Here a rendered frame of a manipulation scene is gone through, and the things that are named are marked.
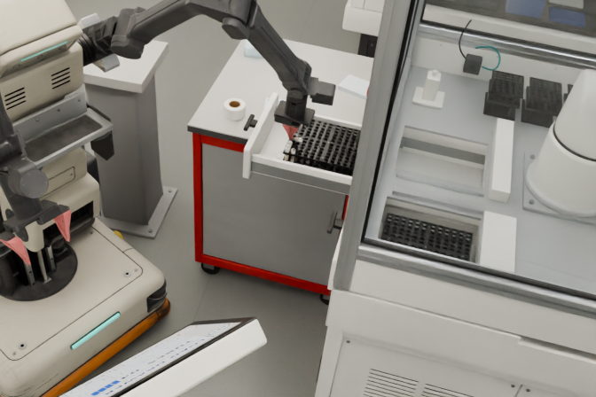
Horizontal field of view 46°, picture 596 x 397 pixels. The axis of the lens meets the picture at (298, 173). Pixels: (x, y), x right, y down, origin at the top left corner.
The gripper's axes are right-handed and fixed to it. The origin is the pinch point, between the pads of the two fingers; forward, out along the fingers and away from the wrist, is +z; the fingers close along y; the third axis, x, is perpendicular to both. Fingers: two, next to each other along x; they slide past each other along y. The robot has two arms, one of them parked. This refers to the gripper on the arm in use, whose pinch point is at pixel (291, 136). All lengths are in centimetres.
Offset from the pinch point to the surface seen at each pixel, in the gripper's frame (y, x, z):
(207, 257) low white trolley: 27, -8, 81
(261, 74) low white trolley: 24, -46, 19
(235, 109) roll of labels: 23.7, -19.1, 13.9
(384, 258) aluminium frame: -35, 49, -21
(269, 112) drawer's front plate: 9.1, -6.7, -0.3
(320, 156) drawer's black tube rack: -9.4, 0.0, 4.2
